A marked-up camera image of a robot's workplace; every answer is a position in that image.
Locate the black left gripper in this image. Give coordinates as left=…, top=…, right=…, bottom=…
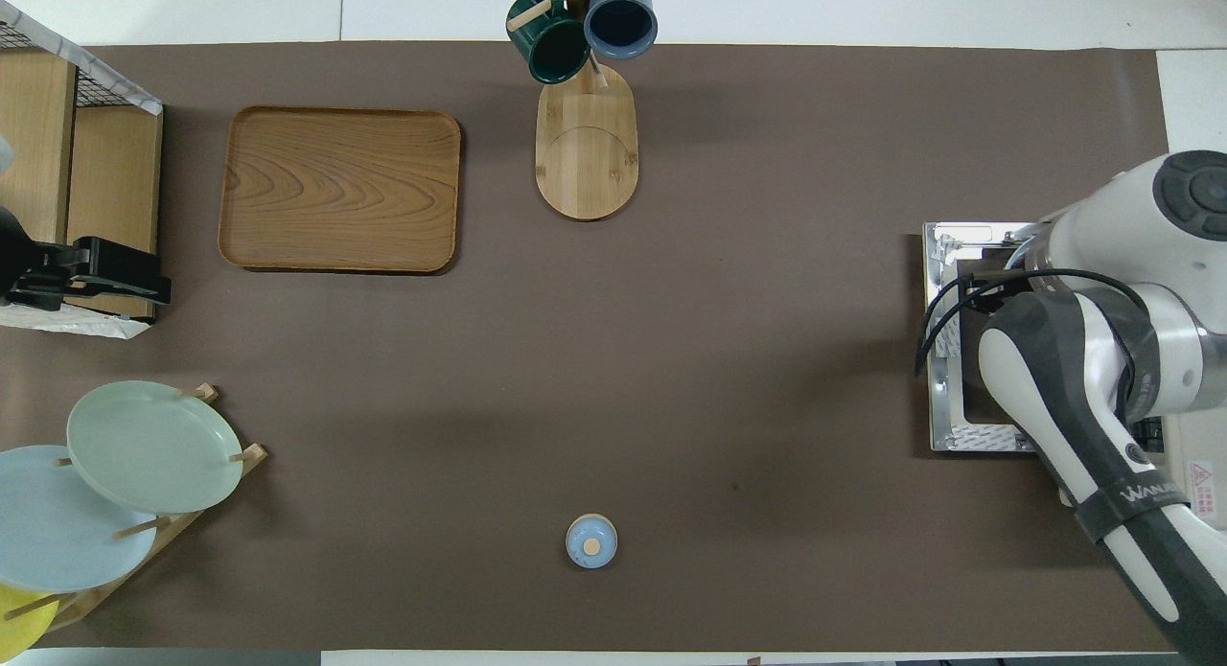
left=0, top=206, right=172, bottom=308

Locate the cream toaster oven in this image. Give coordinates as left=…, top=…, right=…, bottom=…
left=922, top=221, right=1227, bottom=533

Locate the white marbled cloth strip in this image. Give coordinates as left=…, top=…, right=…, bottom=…
left=0, top=0, right=162, bottom=117
left=0, top=297, right=154, bottom=340

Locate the wooden shelf unit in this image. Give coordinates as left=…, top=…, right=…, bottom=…
left=0, top=48, right=164, bottom=322

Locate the pale green plate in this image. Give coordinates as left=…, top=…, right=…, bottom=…
left=66, top=380, right=244, bottom=516

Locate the wooden plate rack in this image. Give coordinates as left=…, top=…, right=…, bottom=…
left=29, top=383, right=268, bottom=633

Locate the wooden serving tray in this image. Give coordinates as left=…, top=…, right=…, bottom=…
left=218, top=105, right=463, bottom=274

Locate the light blue racked plate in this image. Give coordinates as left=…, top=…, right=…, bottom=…
left=0, top=445, right=159, bottom=594

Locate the yellow plate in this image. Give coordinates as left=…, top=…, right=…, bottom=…
left=0, top=583, right=60, bottom=663

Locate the wooden mug tree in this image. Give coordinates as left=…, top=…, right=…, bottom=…
left=506, top=0, right=662, bottom=222

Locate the dark green mug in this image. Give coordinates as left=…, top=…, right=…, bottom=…
left=506, top=0, right=591, bottom=84

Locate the brown table mat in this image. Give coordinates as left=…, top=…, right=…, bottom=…
left=0, top=41, right=1218, bottom=653

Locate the blue mug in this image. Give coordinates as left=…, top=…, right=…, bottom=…
left=583, top=0, right=660, bottom=60

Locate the black wire basket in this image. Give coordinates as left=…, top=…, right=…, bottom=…
left=0, top=19, right=108, bottom=111

